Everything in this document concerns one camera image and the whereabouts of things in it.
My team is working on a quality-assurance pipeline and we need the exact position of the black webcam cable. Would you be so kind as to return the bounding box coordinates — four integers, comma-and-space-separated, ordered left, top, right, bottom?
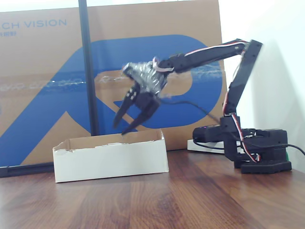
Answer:
161, 100, 305, 155

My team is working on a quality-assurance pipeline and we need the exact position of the black power adapter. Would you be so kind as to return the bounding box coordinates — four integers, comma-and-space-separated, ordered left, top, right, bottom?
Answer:
192, 125, 224, 144

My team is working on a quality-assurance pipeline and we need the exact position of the large brown carton blue print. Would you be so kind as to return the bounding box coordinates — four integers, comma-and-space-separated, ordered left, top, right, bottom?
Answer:
0, 0, 226, 167

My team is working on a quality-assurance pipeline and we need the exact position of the white power strip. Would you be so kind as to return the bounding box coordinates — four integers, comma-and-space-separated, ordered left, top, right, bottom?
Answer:
187, 138, 226, 155

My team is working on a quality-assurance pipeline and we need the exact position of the black metal pole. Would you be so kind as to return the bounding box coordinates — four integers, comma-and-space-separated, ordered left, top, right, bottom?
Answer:
78, 0, 100, 137

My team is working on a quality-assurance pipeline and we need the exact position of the white cardboard box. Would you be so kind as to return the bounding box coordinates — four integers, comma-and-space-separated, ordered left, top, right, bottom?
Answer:
52, 129, 170, 183

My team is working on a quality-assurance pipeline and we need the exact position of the black webcam wrapped in tape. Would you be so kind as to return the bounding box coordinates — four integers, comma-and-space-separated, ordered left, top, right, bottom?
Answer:
121, 61, 170, 96

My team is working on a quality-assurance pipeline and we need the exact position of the black adapter cord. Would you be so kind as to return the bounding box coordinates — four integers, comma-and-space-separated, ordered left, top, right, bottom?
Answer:
193, 139, 225, 150

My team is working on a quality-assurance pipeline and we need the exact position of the black metal base bar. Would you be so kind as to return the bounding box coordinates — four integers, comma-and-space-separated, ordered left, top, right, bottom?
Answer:
0, 162, 55, 178

